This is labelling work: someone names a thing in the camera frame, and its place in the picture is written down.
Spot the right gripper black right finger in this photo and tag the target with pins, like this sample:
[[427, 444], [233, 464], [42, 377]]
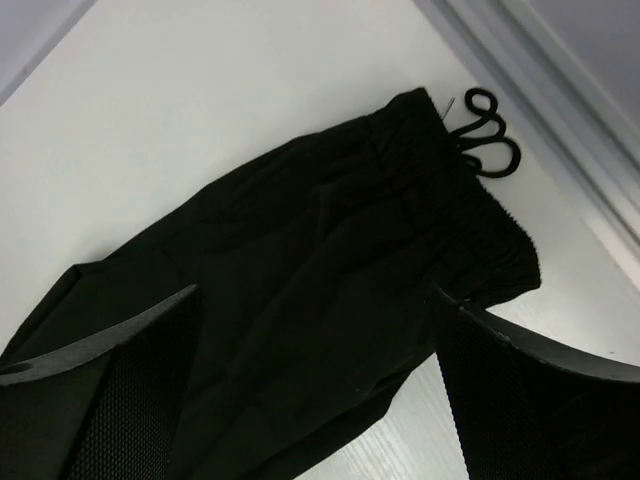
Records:
[[529, 407]]

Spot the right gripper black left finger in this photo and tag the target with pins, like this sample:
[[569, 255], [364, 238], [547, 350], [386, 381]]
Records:
[[106, 406]]

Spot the black trousers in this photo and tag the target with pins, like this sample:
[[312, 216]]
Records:
[[315, 262]]

